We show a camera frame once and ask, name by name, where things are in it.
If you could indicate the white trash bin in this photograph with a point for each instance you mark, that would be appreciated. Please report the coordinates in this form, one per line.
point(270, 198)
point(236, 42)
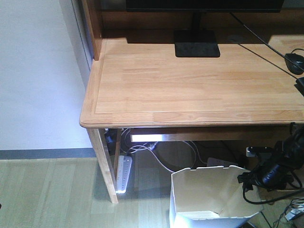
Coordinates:
point(209, 197)

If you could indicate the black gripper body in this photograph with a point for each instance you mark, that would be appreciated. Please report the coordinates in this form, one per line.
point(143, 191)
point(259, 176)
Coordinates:
point(272, 175)

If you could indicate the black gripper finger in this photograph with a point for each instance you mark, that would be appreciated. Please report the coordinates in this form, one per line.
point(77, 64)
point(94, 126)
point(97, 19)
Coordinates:
point(247, 180)

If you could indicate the black computer mouse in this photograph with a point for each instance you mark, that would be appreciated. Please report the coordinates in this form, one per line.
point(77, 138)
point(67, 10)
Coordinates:
point(294, 63)

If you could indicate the black keyboard corner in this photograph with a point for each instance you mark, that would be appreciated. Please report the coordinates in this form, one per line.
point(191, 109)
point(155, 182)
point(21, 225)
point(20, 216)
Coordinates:
point(299, 84)

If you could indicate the wooden desk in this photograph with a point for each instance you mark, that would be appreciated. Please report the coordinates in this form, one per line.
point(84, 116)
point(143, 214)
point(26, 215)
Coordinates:
point(136, 81)

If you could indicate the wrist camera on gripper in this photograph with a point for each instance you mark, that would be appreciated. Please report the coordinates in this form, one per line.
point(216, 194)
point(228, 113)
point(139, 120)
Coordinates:
point(260, 152)

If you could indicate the black computer monitor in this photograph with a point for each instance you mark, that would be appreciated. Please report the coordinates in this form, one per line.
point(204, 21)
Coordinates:
point(196, 42)

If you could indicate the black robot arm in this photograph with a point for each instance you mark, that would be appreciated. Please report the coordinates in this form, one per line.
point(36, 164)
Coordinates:
point(292, 149)

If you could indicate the white power strip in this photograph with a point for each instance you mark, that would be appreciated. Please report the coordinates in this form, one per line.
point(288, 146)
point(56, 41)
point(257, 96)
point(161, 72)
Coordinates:
point(123, 173)

